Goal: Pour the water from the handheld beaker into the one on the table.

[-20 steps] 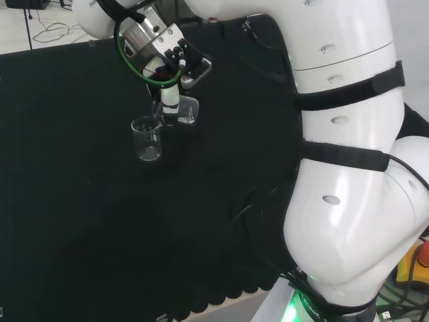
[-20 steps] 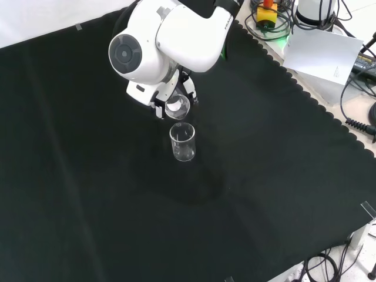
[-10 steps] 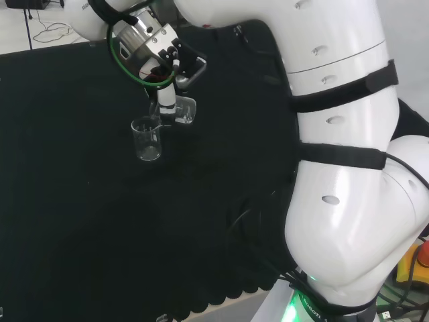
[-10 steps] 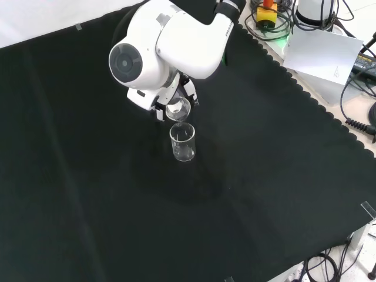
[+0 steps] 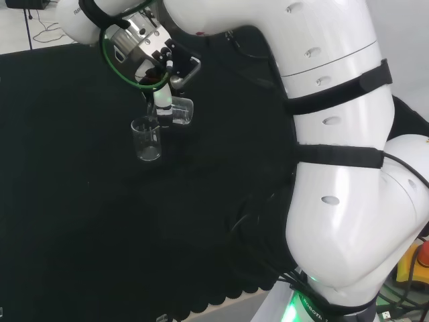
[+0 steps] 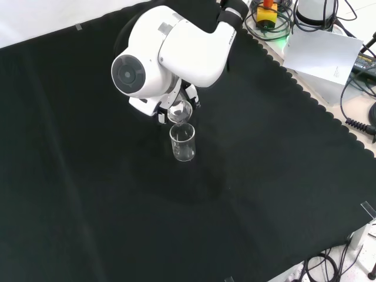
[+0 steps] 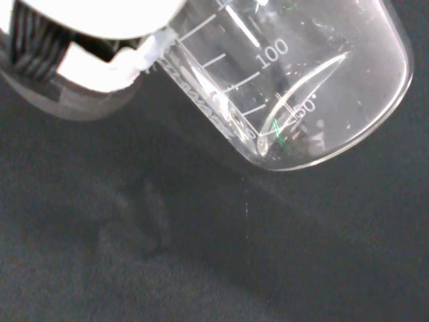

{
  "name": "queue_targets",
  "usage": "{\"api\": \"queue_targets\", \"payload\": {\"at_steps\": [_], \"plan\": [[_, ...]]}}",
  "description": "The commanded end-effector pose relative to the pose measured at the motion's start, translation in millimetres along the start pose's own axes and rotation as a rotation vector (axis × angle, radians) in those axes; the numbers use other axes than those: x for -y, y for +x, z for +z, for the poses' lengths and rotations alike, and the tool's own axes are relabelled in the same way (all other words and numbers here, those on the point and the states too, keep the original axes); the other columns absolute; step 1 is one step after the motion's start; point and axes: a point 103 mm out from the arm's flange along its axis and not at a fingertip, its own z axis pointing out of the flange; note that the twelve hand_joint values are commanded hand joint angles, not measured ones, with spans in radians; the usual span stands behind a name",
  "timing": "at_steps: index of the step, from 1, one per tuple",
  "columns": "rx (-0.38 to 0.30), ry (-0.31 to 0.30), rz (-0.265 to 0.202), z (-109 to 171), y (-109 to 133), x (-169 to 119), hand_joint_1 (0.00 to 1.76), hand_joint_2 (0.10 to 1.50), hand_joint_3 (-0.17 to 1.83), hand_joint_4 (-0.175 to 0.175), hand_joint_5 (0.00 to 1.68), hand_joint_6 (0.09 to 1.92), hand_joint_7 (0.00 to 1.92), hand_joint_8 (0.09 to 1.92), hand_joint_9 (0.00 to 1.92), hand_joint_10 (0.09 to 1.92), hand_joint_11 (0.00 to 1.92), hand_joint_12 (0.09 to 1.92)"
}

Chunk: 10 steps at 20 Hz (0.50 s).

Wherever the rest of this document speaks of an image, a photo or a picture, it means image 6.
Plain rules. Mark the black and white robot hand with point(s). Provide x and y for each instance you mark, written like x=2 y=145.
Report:
x=147 y=105

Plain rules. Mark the wide glass beaker with scale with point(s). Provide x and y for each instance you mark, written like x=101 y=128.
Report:
x=180 y=113

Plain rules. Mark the tall narrow glass beaker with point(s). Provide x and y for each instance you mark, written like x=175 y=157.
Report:
x=182 y=147

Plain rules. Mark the black bench cloth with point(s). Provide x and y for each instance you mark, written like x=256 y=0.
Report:
x=117 y=191

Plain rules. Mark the grey tape piece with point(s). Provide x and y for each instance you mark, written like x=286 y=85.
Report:
x=79 y=27

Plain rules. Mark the yellow stop button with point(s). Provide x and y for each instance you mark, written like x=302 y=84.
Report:
x=266 y=16

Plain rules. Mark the clear tape piece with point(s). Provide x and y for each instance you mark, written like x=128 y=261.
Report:
x=229 y=279
x=368 y=209

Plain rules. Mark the black box with yellow label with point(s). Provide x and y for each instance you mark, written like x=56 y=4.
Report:
x=365 y=63

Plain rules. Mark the black round tripod foot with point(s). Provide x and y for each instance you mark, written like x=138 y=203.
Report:
x=373 y=113

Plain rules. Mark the black tripod leg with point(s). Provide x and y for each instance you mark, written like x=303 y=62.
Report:
x=369 y=44

